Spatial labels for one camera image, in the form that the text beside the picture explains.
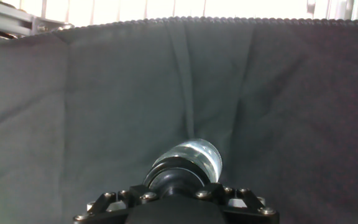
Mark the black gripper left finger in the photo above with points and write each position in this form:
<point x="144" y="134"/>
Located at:
<point x="110" y="202"/>

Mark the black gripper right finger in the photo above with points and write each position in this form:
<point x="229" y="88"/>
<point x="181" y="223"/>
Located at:
<point x="244" y="200"/>

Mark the black jar lid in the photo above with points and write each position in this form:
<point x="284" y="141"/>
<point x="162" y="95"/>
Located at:
<point x="172" y="177"/>

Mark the clear glass jar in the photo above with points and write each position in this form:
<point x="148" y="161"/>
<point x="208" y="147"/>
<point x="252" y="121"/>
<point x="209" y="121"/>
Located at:
<point x="204" y="155"/>

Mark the black cloth with blue print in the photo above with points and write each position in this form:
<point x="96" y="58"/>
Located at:
<point x="228" y="93"/>

